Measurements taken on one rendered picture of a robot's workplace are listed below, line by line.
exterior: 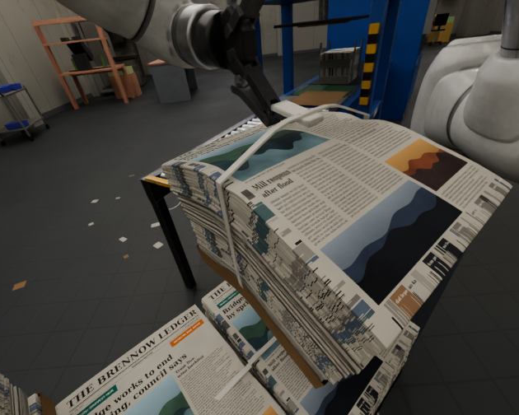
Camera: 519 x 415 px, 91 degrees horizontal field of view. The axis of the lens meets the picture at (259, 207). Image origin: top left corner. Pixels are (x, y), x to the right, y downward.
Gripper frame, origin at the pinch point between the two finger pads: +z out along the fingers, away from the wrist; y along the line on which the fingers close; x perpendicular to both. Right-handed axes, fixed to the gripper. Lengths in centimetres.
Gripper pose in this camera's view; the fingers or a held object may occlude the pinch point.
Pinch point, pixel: (314, 51)
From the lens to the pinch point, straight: 33.2
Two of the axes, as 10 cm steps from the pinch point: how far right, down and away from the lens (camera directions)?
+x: -7.6, 4.4, -4.7
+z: 6.4, 4.7, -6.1
